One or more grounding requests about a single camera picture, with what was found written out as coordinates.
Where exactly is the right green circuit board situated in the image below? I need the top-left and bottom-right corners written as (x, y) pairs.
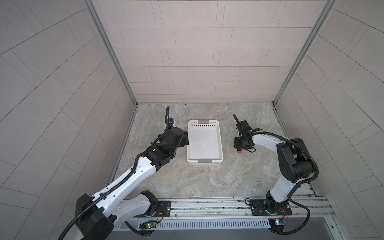
top-left (269, 218), bottom-right (287, 233)

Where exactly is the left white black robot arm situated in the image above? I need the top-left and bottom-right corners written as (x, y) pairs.
top-left (59, 106), bottom-right (189, 240)

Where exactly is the green circuit board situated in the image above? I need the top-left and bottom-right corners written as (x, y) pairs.
top-left (269, 218), bottom-right (287, 233)
top-left (140, 221), bottom-right (158, 230)

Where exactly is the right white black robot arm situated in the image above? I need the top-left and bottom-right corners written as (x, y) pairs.
top-left (234, 118), bottom-right (319, 236)

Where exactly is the white plastic bin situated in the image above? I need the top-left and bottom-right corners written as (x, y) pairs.
top-left (187, 120), bottom-right (224, 165)

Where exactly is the aluminium mounting rail frame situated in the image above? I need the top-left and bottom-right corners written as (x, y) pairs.
top-left (79, 196), bottom-right (346, 240)

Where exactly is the left green circuit board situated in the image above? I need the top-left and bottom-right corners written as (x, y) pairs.
top-left (140, 221), bottom-right (158, 230)

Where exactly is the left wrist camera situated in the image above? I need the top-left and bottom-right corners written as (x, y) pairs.
top-left (168, 118), bottom-right (175, 127)

